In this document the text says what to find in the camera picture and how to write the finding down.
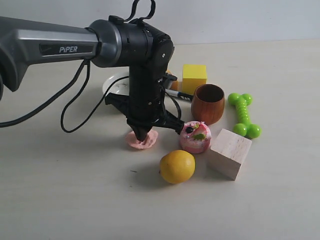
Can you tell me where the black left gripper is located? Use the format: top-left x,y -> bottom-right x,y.
104,65 -> 185,142

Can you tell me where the pink putty blob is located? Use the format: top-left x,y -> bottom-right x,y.
125,129 -> 159,150

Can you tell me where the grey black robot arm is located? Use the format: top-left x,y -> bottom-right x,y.
0,15 -> 184,141

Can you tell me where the white ceramic bowl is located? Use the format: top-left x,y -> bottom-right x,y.
102,70 -> 130,96

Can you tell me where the yellow lemon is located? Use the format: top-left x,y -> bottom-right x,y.
159,150 -> 196,184

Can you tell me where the black white marker pen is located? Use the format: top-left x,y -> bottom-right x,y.
166,89 -> 193,102

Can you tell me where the pink toy cake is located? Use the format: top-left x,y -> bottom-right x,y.
179,120 -> 212,154

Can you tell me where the orange cheese wedge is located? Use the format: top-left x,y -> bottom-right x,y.
166,70 -> 179,91

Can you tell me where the brown wooden cup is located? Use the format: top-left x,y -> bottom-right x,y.
191,84 -> 225,126

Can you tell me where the yellow cube block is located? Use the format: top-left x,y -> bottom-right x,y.
181,64 -> 208,95

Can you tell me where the light wooden cube block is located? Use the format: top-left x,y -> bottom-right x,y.
207,128 -> 252,181

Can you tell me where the green bone toy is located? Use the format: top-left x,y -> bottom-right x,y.
227,92 -> 262,139

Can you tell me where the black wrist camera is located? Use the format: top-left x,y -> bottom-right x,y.
160,72 -> 178,89

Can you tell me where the black cable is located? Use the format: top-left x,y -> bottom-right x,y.
0,57 -> 131,133

